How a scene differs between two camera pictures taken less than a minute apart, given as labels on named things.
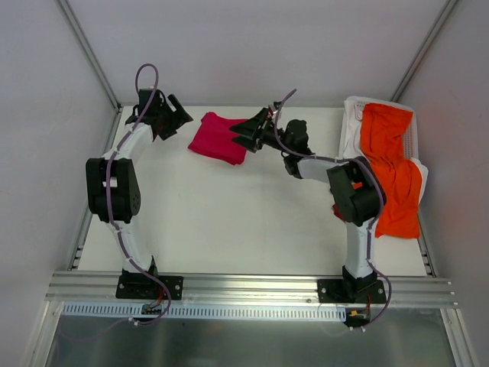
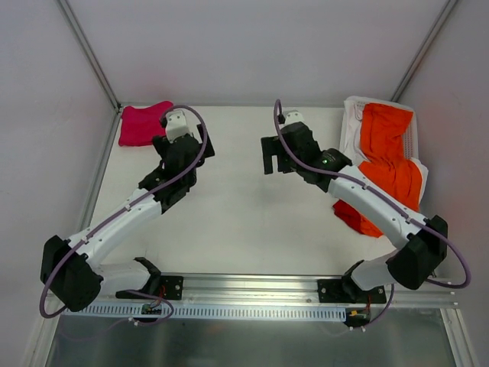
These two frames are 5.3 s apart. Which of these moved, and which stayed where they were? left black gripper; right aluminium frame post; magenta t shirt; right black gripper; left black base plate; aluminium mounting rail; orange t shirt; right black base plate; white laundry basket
Moved: magenta t shirt; left black gripper; right black gripper
Stayed: aluminium mounting rail; white laundry basket; orange t shirt; left black base plate; right aluminium frame post; right black base plate
